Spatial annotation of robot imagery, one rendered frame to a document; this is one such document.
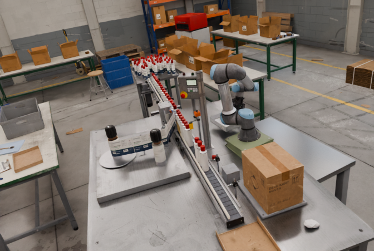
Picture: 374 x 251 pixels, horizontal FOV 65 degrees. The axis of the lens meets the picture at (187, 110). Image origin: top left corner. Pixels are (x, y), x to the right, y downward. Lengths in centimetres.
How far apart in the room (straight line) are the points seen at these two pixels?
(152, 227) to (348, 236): 108
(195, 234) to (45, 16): 832
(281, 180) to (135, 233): 91
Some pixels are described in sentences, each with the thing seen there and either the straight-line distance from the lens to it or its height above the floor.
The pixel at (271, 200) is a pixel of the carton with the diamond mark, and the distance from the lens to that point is 183.
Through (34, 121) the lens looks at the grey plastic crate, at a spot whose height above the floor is 93.
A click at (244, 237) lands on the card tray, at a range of 180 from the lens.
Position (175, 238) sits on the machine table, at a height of 83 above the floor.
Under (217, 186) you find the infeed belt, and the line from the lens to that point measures 204.
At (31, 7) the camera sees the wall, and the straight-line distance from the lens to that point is 946.
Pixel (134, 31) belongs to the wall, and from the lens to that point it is 989.
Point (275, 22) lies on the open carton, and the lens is 637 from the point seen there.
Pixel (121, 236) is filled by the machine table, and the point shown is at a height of 83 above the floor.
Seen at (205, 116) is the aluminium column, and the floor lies 113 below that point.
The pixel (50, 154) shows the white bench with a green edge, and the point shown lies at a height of 80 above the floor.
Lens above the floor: 218
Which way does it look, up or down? 25 degrees down
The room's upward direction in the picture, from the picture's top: 8 degrees counter-clockwise
